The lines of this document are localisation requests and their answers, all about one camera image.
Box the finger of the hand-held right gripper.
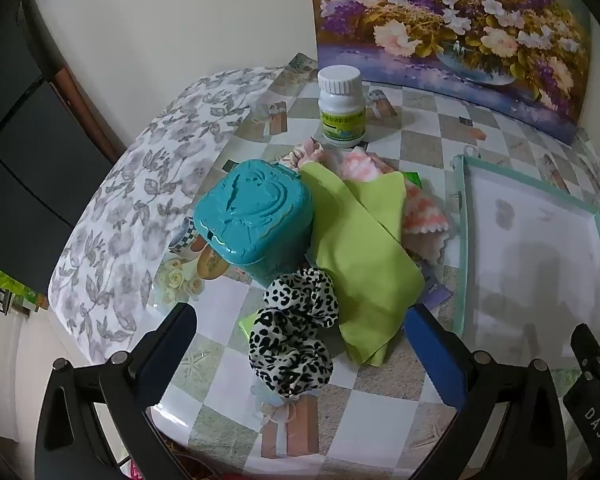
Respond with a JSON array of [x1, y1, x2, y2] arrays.
[[571, 324, 600, 381]]

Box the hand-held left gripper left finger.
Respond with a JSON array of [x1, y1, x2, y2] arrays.
[[34, 302, 201, 480]]

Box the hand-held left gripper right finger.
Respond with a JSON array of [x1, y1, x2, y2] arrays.
[[404, 303, 570, 480]]

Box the purple cartoon packet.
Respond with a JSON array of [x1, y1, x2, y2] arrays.
[[420, 282, 453, 308]]

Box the teal-rimmed white tray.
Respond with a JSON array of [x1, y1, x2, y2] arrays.
[[455, 154, 600, 358]]

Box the leopard print scrunchie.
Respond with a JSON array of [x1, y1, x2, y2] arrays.
[[247, 267, 341, 400]]

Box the light green packets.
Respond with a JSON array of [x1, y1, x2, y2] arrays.
[[299, 162, 426, 367]]

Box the pink white knitted cloth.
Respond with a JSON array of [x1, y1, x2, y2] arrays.
[[337, 149, 452, 267]]

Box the pale pink ruffled cloth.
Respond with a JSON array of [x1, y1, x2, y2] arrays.
[[278, 139, 327, 173]]

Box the teal plastic box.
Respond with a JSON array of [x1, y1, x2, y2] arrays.
[[193, 159, 314, 280]]

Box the grey leaf-print tablecloth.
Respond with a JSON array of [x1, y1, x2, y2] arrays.
[[47, 66, 286, 361]]

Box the checkered plastic tablecloth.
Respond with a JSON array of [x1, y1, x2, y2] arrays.
[[145, 52, 600, 480]]

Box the white green-label pill bottle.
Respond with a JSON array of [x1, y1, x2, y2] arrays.
[[316, 65, 367, 149]]

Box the flower painting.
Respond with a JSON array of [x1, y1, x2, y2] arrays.
[[307, 0, 593, 146]]

